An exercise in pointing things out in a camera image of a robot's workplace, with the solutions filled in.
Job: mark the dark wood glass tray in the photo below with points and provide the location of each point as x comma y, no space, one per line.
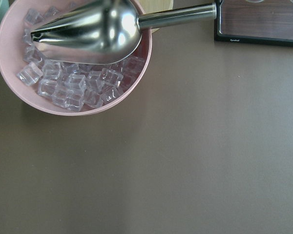
255,21

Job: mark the pink bowl with ice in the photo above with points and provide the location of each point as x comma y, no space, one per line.
11,62

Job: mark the steel ice scoop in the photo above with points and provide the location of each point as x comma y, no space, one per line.
107,31

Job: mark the round wooden stand base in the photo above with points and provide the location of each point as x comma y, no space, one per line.
152,6

